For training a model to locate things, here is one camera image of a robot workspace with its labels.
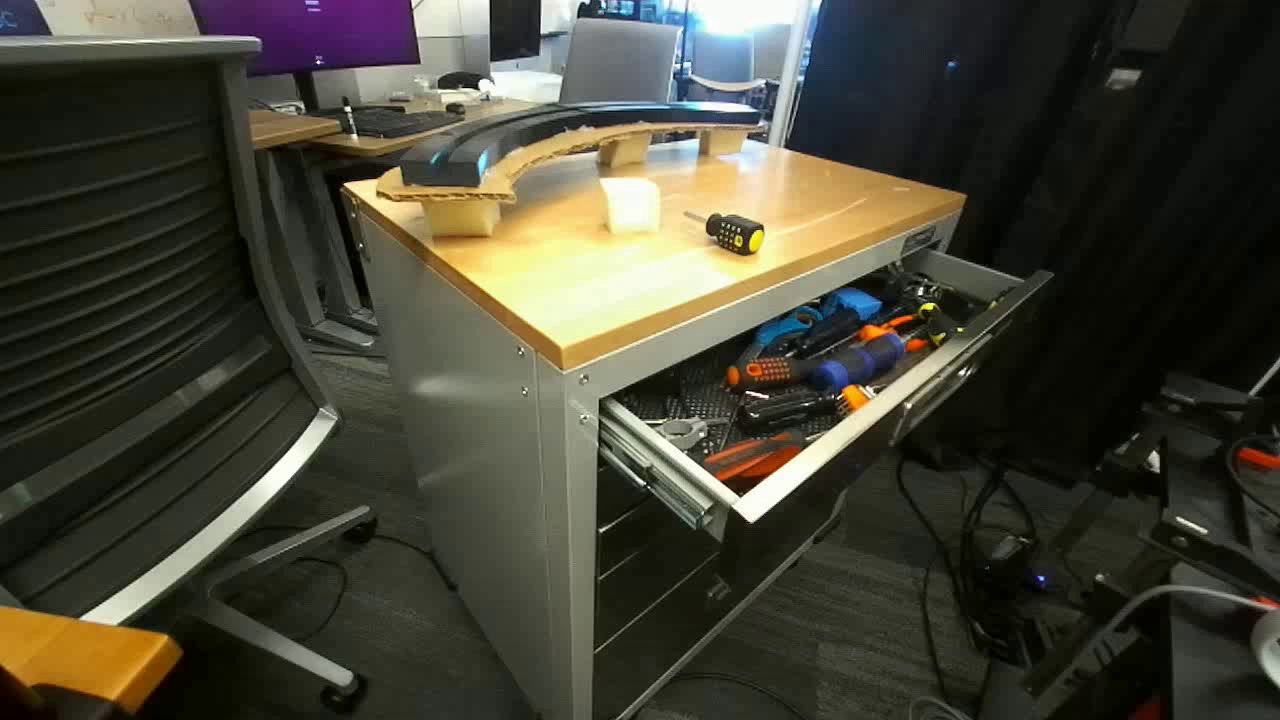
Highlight black keyboard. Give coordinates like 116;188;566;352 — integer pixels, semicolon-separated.
342;106;465;142

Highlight orange black screwdriver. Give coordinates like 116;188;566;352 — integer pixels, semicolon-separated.
852;300;944;349

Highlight black yellow stubby screwdriver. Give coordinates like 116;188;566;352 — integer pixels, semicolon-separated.
682;203;772;262

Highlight small wooden block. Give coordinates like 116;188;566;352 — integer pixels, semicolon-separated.
596;174;665;235

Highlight grey cable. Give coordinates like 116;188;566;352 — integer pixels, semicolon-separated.
1057;576;1280;684

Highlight dark computer monitor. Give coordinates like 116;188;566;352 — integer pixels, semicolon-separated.
485;0;546;63

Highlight wooden desk black legs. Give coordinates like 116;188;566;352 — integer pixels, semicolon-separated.
0;606;190;720

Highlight black floor cable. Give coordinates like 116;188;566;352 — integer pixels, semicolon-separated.
891;453;1015;713

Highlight black power strip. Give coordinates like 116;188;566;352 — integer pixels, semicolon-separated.
974;527;1065;613

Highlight wide grey tool drawer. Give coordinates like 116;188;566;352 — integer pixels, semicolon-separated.
596;244;1057;545

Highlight blue handled screwdriver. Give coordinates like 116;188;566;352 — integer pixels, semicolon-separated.
806;332;938;399

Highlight light blue handled tool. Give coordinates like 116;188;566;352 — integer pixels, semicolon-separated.
750;294;890;359

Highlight grey tool cabinet wood top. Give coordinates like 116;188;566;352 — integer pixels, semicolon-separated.
342;134;974;720

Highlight black breadboard table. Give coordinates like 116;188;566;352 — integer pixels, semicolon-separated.
1026;372;1280;720

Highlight black curtain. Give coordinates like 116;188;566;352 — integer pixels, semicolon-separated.
790;0;1280;475

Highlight white pillar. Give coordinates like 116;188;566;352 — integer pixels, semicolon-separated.
769;0;819;154

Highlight orange handled pliers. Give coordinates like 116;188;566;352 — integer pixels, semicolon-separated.
702;428;811;493

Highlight orange handled screwdriver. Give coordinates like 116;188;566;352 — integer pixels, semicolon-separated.
722;349;811;394

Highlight black handled tool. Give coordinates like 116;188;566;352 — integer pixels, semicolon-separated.
738;383;842;432

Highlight curved black wooden track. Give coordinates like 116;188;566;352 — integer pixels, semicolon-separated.
376;98;769;244

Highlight light grey swivel chair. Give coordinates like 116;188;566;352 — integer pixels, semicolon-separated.
684;33;781;101

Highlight monitor with purple screen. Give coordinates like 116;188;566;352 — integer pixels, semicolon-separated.
185;0;425;115

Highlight white tape roll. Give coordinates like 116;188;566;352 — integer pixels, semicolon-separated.
1250;607;1280;693

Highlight grey fabric office chair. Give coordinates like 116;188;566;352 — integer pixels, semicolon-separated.
556;15;689;107

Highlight grey framed mesh office chair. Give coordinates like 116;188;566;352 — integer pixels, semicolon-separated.
0;33;380;713

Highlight silver wrench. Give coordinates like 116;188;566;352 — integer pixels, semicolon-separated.
635;413;712;458

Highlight orange handled tool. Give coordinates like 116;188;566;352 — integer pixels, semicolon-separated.
1233;442;1280;479

